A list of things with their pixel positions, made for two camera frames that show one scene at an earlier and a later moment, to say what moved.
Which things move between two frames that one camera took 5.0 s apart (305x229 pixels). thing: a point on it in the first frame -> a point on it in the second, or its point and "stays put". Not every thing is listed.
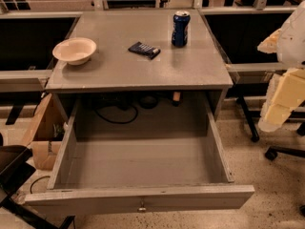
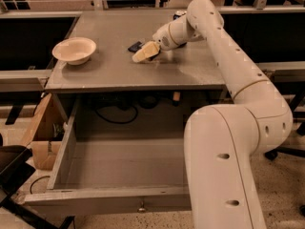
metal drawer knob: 142,208 stays put
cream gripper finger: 286,93 -> 148,51
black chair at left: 15,167 stays put
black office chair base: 273,153 stays put
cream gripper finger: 270,44 -> 152,57
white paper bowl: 77,51 stays put
